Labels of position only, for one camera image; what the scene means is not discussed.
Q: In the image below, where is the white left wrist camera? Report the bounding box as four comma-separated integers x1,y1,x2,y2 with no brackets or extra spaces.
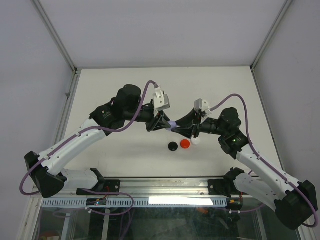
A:
152,86,171,116

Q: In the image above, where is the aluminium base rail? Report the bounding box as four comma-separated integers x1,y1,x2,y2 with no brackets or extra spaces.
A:
74,176,253,197

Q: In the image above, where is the orange round charging case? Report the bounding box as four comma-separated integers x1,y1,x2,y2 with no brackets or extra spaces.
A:
180,139,191,149

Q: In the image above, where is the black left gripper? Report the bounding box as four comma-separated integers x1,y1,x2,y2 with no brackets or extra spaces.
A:
124,105,172,133

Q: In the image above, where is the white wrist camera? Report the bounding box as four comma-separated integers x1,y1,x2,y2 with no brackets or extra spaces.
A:
152,86,171,116
193,98,212,117

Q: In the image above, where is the white round charging case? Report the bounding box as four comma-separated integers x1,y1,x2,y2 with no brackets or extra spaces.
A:
190,137,201,146

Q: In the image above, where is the lilac round charging case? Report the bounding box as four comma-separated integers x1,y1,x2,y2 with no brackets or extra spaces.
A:
167,120,177,132

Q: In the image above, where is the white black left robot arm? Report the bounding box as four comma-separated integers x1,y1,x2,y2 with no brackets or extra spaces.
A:
24,81,170,198

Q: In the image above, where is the white slotted cable duct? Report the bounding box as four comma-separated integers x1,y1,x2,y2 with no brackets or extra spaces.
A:
41,196,227,209

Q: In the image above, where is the black round charging case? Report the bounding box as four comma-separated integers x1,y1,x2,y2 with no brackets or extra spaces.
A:
168,141,179,152

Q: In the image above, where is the left aluminium frame post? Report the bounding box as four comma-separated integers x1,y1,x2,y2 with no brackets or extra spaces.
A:
30,0,78,73

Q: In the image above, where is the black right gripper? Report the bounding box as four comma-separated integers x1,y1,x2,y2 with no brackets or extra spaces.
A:
171,108,227,140

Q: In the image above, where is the aluminium corner frame post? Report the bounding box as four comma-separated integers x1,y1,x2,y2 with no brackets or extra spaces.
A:
250,0,294,73

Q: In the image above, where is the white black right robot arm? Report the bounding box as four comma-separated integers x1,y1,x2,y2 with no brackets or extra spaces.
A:
172,107,318,230

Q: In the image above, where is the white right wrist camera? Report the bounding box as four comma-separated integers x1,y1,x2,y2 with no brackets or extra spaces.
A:
193,98,212,117

